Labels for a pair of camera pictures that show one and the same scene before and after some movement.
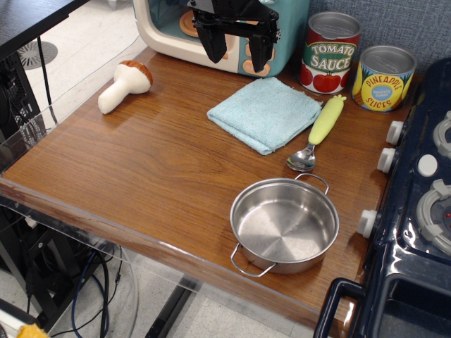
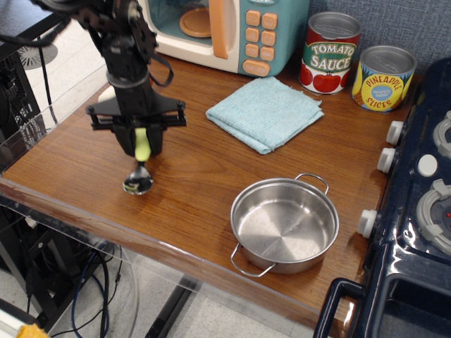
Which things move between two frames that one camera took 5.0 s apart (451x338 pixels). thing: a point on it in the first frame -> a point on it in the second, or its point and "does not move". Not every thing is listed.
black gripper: [237, 17] -> [137, 106]
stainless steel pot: [289, 222] does not move
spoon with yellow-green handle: [303, 159] -> [140, 181]
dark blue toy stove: [406, 287] does not move
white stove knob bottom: [366, 222] does not move
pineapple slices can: [384, 77] does not move
